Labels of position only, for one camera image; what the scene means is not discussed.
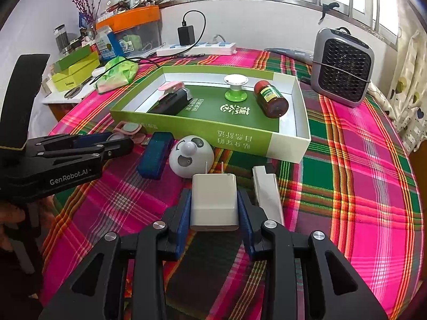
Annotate white power strip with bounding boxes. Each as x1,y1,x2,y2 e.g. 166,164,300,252
156,42,237,57

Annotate brown bottle red cap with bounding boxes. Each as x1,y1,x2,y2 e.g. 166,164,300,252
254,80,289,120

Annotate dark green box lid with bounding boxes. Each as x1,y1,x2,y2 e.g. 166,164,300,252
55,45,94,74

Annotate orange lid storage container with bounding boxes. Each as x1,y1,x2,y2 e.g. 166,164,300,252
95,5,164,59

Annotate green plastic bag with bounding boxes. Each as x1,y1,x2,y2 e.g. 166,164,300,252
95,56,139,94

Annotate black window hook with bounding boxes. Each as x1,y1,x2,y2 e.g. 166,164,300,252
318,2,341,21

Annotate white usb charger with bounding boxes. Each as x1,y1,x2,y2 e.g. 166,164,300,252
189,162,241,232

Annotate green cardboard box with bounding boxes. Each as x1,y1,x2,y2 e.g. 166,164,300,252
109,65,312,165

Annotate black power adapter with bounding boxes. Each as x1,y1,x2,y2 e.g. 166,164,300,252
177,25,196,45

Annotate patterned curtain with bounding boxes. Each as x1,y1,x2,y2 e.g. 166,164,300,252
383,30,427,155

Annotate glass jar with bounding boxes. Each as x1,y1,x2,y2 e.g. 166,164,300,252
54,24,69,54

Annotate scissors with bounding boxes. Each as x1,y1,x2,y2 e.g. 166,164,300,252
63,77,94,100

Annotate grey blue flat tool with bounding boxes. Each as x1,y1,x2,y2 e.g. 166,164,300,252
265,47,314,61

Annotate grey fan heater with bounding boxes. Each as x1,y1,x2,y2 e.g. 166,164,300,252
310,27,376,108

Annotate window grille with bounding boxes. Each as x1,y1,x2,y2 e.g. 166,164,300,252
147,0,401,45

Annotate silver lighter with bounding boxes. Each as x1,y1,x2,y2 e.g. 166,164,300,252
252,165,286,227

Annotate purple flower branches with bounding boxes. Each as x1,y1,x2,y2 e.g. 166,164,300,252
60,0,112,29

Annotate green white suction knob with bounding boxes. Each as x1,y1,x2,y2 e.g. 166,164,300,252
223,74,249,103

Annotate black plug adapter with cable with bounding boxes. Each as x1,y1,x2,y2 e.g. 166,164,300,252
95,10,207,89

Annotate pink green plaid tablecloth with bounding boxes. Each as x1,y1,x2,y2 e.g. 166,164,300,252
40,48,424,320

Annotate pink round clip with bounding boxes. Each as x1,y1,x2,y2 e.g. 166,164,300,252
112,122,149,142

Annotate blue usb device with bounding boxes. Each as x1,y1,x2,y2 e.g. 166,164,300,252
137,133,176,180

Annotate pile of small clutter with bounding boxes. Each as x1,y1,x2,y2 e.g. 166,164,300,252
97,0,161,21

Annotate blue white carton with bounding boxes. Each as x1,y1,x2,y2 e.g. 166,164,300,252
95,30,125,62

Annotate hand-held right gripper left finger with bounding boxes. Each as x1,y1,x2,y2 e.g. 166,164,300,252
38,188,192,320

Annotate yellow cardboard box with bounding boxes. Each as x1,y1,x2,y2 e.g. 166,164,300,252
51,51,101,92

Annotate brown wooden cabinet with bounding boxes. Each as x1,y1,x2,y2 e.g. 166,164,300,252
410,150,427,214

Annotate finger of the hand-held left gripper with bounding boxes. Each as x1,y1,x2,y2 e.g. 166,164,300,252
25,132,114,150
35,137,135,174

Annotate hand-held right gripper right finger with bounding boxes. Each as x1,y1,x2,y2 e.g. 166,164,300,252
236,188,389,320

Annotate white panda timer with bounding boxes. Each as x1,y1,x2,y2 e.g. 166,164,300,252
168,135,216,177

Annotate black battery charger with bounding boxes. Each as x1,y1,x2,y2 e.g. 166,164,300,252
147,88,194,117

